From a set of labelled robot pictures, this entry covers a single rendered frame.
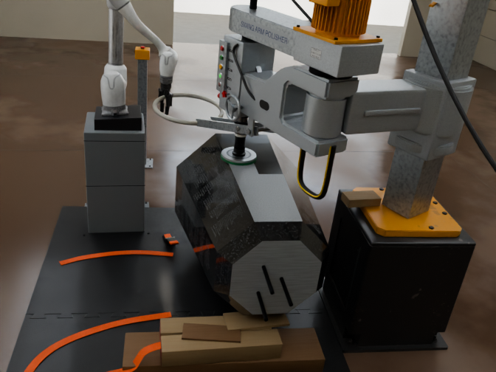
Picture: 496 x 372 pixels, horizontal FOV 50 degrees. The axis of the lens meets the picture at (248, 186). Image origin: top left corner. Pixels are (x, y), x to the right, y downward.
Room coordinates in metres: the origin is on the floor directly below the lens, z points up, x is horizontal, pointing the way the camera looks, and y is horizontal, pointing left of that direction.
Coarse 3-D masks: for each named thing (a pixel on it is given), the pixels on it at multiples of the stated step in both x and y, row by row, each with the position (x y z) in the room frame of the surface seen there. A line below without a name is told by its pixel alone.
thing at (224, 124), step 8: (200, 120) 3.18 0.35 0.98; (208, 120) 3.10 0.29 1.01; (216, 120) 3.23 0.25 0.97; (224, 120) 3.15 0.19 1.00; (216, 128) 3.02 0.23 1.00; (224, 128) 2.95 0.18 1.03; (232, 128) 2.88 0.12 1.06; (240, 128) 2.82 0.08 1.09; (248, 128) 2.70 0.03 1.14; (256, 128) 2.70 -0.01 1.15; (264, 128) 2.75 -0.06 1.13
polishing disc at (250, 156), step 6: (222, 150) 2.94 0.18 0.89; (228, 150) 2.95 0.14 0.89; (246, 150) 2.98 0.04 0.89; (222, 156) 2.87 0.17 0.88; (228, 156) 2.85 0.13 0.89; (234, 156) 2.86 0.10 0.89; (240, 156) 2.87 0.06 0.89; (246, 156) 2.88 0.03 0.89; (252, 156) 2.89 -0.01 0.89; (240, 162) 2.81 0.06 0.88; (246, 162) 2.82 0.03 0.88
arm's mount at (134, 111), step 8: (96, 112) 3.40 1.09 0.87; (128, 112) 3.43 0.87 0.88; (136, 112) 3.44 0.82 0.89; (96, 120) 3.25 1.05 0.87; (104, 120) 3.27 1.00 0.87; (112, 120) 3.28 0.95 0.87; (120, 120) 3.29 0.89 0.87; (128, 120) 3.31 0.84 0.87; (136, 120) 3.32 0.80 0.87; (96, 128) 3.25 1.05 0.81; (104, 128) 3.27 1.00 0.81; (112, 128) 3.28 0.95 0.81; (120, 128) 3.29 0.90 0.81; (128, 128) 3.31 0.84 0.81; (136, 128) 3.32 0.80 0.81
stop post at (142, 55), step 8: (136, 48) 4.44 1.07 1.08; (144, 48) 4.46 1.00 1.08; (136, 56) 4.39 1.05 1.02; (144, 56) 4.40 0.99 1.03; (144, 64) 4.42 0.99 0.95; (144, 72) 4.42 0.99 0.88; (144, 80) 4.42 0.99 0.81; (144, 88) 4.42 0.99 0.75; (144, 96) 4.42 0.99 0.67; (144, 104) 4.42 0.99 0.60; (144, 112) 4.42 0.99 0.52; (144, 120) 4.42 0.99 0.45; (152, 160) 4.53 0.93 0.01
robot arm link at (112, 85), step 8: (112, 72) 3.45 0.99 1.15; (104, 80) 3.39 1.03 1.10; (112, 80) 3.39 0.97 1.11; (120, 80) 3.42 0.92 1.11; (104, 88) 3.38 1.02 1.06; (112, 88) 3.37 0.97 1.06; (120, 88) 3.40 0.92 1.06; (104, 96) 3.37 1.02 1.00; (112, 96) 3.36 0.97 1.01; (120, 96) 3.39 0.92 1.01; (104, 104) 3.38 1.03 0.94; (112, 104) 3.36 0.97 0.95; (120, 104) 3.39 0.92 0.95
